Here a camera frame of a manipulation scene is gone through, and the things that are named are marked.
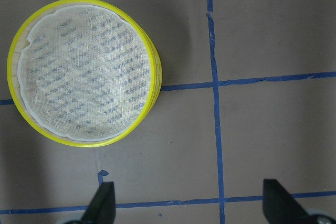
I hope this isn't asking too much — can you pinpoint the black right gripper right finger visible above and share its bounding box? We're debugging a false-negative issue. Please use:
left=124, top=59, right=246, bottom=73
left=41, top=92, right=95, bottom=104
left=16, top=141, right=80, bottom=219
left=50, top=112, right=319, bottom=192
left=262, top=179, right=312, bottom=224

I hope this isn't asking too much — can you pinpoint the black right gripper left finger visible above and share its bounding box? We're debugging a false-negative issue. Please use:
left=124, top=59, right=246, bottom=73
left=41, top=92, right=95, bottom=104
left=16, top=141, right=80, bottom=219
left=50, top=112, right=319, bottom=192
left=80, top=182, right=116, bottom=224

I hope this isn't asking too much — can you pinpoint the yellow steamer layer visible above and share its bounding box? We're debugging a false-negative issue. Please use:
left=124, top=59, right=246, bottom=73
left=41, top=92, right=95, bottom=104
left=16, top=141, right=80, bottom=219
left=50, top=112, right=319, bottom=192
left=7, top=0, right=162, bottom=147

